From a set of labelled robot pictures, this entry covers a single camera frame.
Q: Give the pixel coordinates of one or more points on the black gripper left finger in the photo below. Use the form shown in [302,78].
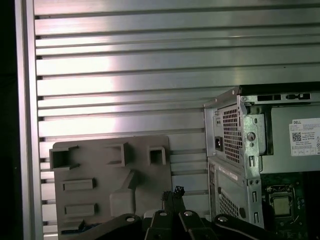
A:
[160,225]

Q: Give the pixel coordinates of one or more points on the grey power supply unit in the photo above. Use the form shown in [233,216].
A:
[280,160]

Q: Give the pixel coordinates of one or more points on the grey plastic parts rack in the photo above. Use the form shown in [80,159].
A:
[100,175]

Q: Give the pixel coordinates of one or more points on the silver CPU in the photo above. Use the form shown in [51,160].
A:
[282,205]

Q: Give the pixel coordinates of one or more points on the metal CPU socket cover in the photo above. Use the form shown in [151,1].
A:
[281,192]

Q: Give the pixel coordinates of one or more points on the green motherboard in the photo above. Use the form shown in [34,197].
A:
[305,200]

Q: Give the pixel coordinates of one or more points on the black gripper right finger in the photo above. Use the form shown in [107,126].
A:
[190,225]

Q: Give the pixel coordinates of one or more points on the black open PC case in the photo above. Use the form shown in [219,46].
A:
[252,160]

